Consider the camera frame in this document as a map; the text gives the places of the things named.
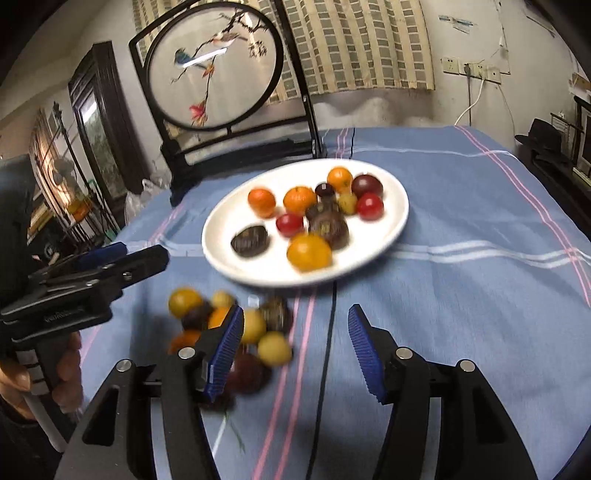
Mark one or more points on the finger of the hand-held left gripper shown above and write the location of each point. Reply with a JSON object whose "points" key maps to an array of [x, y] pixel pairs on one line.
{"points": [[104, 254], [138, 265]]}

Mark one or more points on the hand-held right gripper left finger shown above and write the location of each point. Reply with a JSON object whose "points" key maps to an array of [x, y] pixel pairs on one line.
{"points": [[226, 350]]}

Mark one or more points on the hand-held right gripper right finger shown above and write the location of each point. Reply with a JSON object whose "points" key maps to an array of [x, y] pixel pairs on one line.
{"points": [[367, 355]]}

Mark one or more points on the yellow-orange citrus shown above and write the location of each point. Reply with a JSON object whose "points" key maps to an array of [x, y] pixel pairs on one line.
{"points": [[217, 318]]}

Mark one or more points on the tan longan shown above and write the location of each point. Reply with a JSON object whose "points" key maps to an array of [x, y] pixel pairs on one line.
{"points": [[222, 300], [274, 348], [253, 325], [347, 203]]}

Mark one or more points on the large mandarin orange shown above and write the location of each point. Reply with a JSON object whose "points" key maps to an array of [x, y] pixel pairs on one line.
{"points": [[184, 341]]}

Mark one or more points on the small dark cherry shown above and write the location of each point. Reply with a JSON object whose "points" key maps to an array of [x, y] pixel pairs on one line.
{"points": [[196, 317]]}

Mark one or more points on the greenish yellow citrus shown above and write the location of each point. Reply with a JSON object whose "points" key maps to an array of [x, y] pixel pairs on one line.
{"points": [[184, 302]]}

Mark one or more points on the wrinkled dark passion fruit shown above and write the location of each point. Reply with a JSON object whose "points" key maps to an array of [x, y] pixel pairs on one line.
{"points": [[316, 210], [275, 314], [249, 240]]}

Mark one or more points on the white oval plate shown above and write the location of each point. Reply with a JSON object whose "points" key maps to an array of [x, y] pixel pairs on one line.
{"points": [[258, 272]]}

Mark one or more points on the large wrinkled passion fruit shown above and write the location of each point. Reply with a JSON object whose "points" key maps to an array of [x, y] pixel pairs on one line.
{"points": [[328, 228]]}

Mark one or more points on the red cherry tomato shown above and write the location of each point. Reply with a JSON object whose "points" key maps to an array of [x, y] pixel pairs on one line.
{"points": [[370, 206], [289, 224]]}

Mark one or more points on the smooth round orange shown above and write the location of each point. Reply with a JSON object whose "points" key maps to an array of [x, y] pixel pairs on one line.
{"points": [[300, 201]]}

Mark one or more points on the large dark red plum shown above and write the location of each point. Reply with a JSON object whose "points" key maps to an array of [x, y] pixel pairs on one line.
{"points": [[367, 184]]}

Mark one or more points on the dark purple plum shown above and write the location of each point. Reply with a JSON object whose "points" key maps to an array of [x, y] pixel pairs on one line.
{"points": [[324, 189]]}

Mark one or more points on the small orange citrus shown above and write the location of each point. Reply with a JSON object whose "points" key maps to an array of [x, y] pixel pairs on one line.
{"points": [[340, 179]]}

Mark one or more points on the person's left forearm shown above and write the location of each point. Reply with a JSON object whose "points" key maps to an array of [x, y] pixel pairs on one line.
{"points": [[18, 443]]}

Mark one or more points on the person's left hand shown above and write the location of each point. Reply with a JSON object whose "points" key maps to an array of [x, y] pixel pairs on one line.
{"points": [[69, 369]]}

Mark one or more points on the clear plastic bags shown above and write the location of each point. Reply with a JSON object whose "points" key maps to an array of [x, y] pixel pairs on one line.
{"points": [[138, 203]]}

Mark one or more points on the blue striped tablecloth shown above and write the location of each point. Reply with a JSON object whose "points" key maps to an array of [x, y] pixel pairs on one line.
{"points": [[461, 300]]}

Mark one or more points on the dark framed painting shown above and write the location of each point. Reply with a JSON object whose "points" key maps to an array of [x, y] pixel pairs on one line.
{"points": [[99, 124]]}

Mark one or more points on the round embroidered table screen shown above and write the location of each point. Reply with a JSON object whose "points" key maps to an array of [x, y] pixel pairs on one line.
{"points": [[217, 69]]}

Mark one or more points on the black hat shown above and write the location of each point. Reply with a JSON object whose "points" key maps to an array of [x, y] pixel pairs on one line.
{"points": [[545, 138]]}

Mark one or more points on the white wall socket row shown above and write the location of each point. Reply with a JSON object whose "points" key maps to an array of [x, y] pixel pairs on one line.
{"points": [[450, 65]]}

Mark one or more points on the checked wall cloth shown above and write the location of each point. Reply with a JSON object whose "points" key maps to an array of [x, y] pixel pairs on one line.
{"points": [[360, 46]]}

